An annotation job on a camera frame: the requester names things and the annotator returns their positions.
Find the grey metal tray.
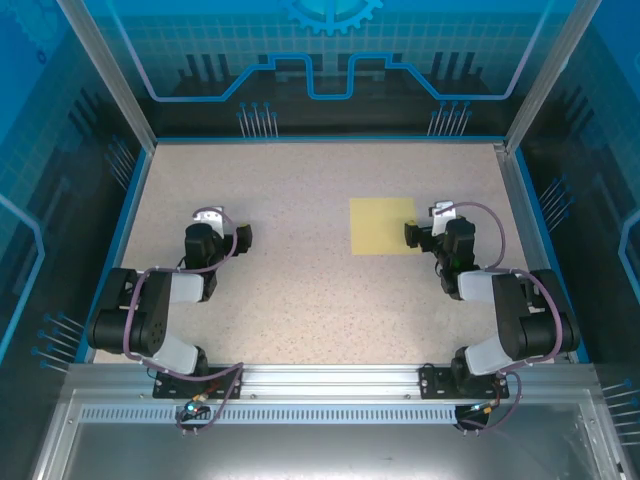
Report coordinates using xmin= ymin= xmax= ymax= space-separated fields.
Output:
xmin=29 ymin=388 xmax=632 ymax=480

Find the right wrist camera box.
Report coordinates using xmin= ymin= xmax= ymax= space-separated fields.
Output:
xmin=432 ymin=200 xmax=457 ymax=237

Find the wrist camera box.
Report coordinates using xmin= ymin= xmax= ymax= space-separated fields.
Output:
xmin=432 ymin=200 xmax=457 ymax=237
xmin=192 ymin=206 xmax=225 ymax=235

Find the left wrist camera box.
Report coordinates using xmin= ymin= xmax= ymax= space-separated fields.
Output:
xmin=192 ymin=206 xmax=225 ymax=235

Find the aluminium side rail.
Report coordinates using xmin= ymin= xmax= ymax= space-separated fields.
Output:
xmin=491 ymin=141 xmax=577 ymax=365

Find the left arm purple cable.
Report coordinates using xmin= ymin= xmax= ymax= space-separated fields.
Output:
xmin=122 ymin=205 xmax=246 ymax=437

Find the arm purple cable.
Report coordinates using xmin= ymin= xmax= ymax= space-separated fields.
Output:
xmin=122 ymin=205 xmax=246 ymax=437
xmin=433 ymin=201 xmax=564 ymax=435

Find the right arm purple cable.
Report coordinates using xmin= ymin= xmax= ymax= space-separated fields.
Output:
xmin=433 ymin=201 xmax=564 ymax=435

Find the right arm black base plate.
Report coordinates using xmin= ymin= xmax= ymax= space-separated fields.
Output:
xmin=418 ymin=364 xmax=512 ymax=401

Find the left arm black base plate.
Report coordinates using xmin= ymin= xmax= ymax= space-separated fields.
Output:
xmin=152 ymin=366 xmax=245 ymax=401

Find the blue table edge frame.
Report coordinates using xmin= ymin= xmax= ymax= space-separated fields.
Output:
xmin=73 ymin=133 xmax=592 ymax=365

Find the aluminium mounting rail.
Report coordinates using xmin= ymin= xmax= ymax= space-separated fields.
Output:
xmin=64 ymin=363 xmax=601 ymax=402

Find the cable connector with green light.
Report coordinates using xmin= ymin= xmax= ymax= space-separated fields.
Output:
xmin=183 ymin=393 xmax=210 ymax=417
xmin=468 ymin=397 xmax=503 ymax=415

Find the slotted grey cable duct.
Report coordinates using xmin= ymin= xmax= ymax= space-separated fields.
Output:
xmin=78 ymin=405 xmax=504 ymax=427

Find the aluminium frame post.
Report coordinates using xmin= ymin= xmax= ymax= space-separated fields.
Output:
xmin=53 ymin=0 xmax=160 ymax=152
xmin=503 ymin=0 xmax=605 ymax=154

